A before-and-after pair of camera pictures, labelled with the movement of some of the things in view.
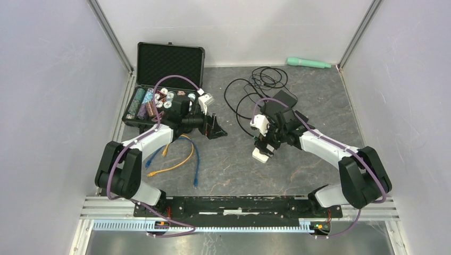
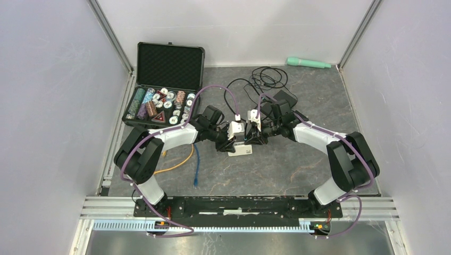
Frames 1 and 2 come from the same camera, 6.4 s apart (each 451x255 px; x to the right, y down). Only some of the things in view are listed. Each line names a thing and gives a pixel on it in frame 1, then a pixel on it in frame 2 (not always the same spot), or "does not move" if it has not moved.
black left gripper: (212, 132) to (226, 145)
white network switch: (257, 154) to (241, 149)
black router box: (286, 99) does not move
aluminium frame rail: (115, 209) does not move
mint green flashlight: (294, 61) does not move
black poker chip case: (165, 71) does not move
